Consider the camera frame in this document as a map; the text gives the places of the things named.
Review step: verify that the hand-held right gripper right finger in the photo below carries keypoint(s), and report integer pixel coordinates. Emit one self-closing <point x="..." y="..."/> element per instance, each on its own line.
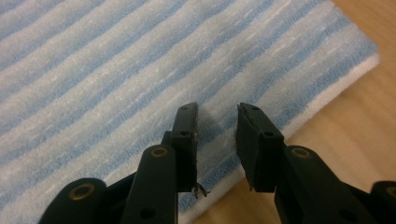
<point x="258" y="149"/>

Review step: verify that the blue striped towel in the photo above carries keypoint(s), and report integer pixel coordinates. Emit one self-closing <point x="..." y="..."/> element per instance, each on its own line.
<point x="93" y="93"/>

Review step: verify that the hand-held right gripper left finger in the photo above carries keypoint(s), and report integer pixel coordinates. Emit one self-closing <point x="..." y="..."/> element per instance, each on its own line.
<point x="185" y="146"/>

